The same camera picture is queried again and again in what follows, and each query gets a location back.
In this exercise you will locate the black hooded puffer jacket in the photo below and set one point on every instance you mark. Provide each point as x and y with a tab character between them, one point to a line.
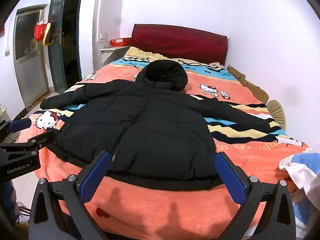
155	120

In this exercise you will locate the white bedside table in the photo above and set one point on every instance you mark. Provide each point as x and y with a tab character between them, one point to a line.
110	55

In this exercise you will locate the yellow tote bag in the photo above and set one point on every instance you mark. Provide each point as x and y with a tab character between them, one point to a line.
48	36

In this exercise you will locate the red flat box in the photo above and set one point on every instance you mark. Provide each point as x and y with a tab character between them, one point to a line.
121	42

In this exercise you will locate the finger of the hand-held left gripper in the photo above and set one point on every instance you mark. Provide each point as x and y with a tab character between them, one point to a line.
37	142
20	125

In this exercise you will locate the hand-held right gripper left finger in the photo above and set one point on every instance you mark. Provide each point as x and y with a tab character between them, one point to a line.
95	177

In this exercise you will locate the white wall switch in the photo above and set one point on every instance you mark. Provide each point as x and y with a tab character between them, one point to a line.
103	36

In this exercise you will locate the dark green door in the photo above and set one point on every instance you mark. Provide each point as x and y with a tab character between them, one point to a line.
56	62

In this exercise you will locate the grey metal door with window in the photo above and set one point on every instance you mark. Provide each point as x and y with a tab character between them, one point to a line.
30	75

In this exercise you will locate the white and blue cloth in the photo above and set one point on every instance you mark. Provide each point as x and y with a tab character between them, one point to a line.
305	170

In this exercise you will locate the dark red padded headboard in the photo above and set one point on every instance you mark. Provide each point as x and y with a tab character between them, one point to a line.
180	42

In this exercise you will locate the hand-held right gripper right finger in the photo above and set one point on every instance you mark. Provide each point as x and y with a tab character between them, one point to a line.
230	177

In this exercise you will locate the woven straw fan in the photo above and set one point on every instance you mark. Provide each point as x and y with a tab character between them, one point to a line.
276	112

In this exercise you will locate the red plastic bag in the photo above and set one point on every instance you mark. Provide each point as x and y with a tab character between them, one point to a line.
39	32

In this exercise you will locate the brown cardboard sheet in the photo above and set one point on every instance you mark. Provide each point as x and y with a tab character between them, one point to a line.
255	90

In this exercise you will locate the cartoon cat printed blanket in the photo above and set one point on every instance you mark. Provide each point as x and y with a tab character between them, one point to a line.
155	205

